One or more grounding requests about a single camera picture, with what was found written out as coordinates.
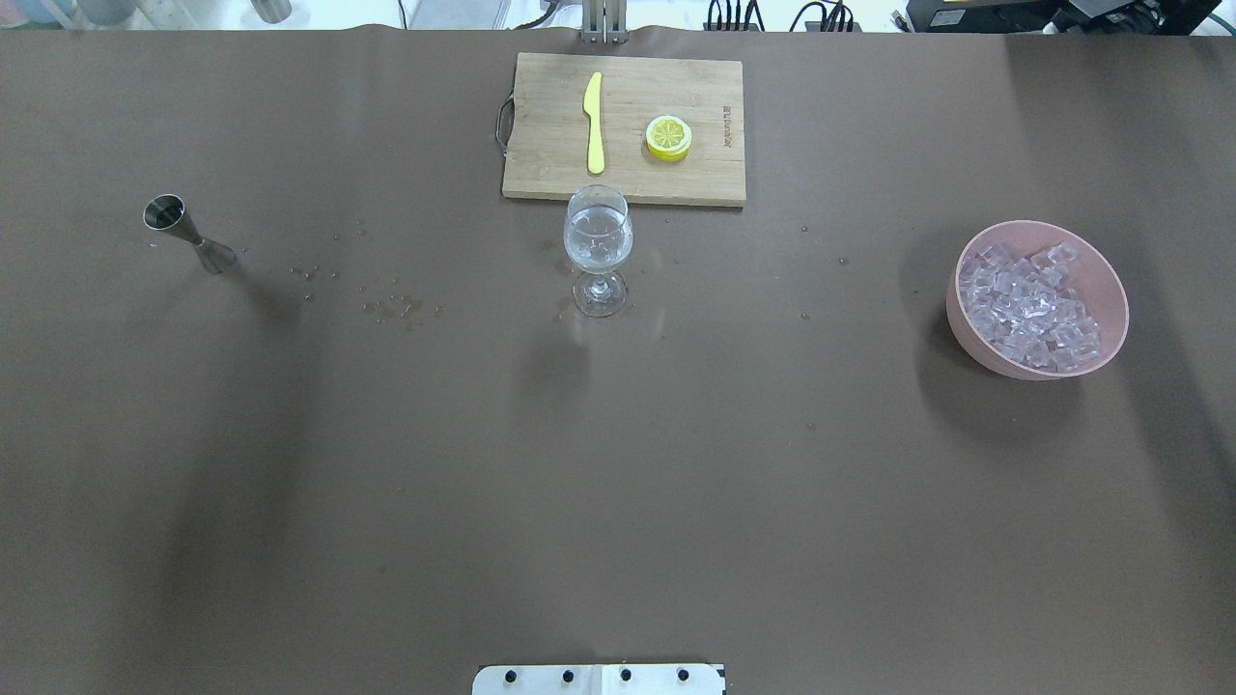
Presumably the steel cocktail jigger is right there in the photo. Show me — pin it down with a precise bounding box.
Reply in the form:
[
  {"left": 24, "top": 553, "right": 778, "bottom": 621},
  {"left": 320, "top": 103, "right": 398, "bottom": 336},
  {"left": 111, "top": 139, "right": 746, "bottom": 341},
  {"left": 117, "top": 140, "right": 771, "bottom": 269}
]
[{"left": 142, "top": 194, "right": 239, "bottom": 275}]

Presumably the clear wine glass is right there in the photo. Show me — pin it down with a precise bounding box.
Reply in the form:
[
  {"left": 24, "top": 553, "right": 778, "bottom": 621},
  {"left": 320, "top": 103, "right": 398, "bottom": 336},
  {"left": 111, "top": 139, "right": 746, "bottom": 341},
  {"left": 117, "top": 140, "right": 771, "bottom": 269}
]
[{"left": 562, "top": 184, "right": 634, "bottom": 318}]

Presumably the pink bowl of ice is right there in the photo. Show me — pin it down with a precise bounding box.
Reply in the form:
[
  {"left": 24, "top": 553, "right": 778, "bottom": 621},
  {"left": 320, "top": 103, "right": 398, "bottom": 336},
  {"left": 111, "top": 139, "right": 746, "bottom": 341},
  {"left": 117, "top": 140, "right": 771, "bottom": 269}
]
[{"left": 946, "top": 220, "right": 1130, "bottom": 381}]

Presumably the bamboo cutting board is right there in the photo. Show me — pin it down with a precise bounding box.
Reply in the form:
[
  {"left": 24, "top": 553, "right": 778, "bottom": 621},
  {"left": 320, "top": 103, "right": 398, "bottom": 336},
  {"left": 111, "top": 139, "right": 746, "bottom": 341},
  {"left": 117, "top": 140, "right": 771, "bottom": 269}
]
[{"left": 502, "top": 52, "right": 747, "bottom": 209}]

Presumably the yellow lemon half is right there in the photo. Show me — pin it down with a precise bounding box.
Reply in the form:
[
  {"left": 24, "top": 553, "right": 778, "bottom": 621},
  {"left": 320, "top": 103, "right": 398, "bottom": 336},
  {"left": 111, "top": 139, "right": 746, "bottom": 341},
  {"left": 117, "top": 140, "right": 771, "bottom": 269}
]
[{"left": 644, "top": 115, "right": 693, "bottom": 162}]

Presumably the yellow plastic knife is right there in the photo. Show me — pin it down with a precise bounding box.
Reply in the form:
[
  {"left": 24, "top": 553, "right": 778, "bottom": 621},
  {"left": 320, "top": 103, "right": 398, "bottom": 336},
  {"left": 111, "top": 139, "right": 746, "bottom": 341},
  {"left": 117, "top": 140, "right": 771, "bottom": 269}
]
[{"left": 582, "top": 70, "right": 606, "bottom": 176}]

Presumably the brown table mat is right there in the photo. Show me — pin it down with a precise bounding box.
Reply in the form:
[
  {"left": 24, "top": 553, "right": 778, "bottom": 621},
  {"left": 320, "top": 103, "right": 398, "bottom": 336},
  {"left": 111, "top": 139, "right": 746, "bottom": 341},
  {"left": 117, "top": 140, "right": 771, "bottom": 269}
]
[{"left": 1, "top": 26, "right": 1234, "bottom": 694}]

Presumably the aluminium frame post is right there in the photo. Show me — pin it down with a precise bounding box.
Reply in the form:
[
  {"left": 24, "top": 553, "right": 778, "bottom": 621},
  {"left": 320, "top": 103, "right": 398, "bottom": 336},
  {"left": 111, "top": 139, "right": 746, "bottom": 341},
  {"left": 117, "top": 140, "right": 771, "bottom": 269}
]
[{"left": 581, "top": 0, "right": 630, "bottom": 45}]

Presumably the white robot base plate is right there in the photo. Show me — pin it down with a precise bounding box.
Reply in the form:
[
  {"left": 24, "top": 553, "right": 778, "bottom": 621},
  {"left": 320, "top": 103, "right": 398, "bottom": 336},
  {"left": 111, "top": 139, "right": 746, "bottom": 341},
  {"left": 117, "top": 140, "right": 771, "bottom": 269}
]
[{"left": 471, "top": 663, "right": 728, "bottom": 694}]

